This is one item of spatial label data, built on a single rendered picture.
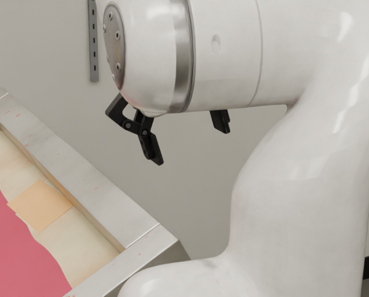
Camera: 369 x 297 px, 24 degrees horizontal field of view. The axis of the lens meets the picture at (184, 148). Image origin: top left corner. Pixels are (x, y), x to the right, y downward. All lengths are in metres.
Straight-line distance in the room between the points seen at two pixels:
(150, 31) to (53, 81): 2.61
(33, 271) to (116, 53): 0.39
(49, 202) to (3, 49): 2.09
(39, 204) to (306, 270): 0.50
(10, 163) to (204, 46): 0.63
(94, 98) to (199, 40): 2.67
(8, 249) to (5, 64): 2.14
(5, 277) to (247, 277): 0.41
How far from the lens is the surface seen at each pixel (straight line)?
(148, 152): 0.99
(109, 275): 0.72
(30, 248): 0.89
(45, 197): 0.97
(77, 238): 0.86
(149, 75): 0.49
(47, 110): 3.11
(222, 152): 3.44
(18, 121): 1.09
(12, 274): 0.88
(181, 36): 0.49
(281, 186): 0.49
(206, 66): 0.49
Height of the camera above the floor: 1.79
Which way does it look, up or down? 18 degrees down
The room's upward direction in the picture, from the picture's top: straight up
